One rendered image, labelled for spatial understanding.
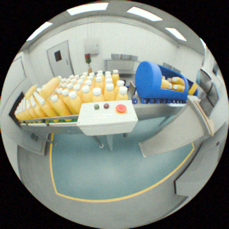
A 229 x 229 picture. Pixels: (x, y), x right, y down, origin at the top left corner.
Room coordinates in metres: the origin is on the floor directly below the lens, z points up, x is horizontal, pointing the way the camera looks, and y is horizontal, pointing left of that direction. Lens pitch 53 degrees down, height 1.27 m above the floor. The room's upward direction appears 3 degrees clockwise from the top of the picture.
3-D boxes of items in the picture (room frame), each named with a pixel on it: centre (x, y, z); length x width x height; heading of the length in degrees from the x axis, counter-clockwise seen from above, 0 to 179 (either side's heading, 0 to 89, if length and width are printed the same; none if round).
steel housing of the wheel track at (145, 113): (0.62, -1.17, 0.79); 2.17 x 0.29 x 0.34; 99
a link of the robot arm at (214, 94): (0.18, -0.68, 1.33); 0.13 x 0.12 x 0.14; 33
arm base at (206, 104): (0.17, -0.68, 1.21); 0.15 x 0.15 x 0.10
